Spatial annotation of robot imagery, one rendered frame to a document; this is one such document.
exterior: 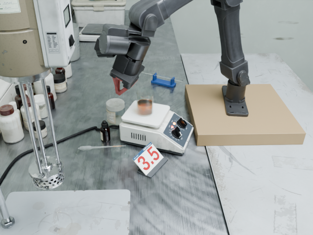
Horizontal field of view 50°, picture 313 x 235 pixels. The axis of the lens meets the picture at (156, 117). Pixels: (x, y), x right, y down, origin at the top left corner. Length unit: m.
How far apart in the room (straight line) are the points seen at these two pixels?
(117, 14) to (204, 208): 1.42
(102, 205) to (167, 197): 0.16
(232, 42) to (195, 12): 1.43
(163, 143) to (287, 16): 1.86
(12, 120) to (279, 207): 0.76
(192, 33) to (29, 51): 2.04
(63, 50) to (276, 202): 0.62
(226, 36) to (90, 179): 0.56
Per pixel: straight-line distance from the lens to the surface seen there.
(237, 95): 1.15
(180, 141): 0.97
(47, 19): 0.52
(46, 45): 0.53
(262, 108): 1.18
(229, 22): 1.01
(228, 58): 1.07
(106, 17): 2.03
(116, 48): 0.85
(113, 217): 0.81
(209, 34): 2.53
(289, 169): 1.01
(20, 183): 0.96
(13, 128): 1.08
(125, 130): 0.99
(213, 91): 1.24
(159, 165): 0.94
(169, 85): 1.34
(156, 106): 1.04
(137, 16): 0.86
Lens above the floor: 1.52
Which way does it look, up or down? 32 degrees down
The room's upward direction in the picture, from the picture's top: 1 degrees clockwise
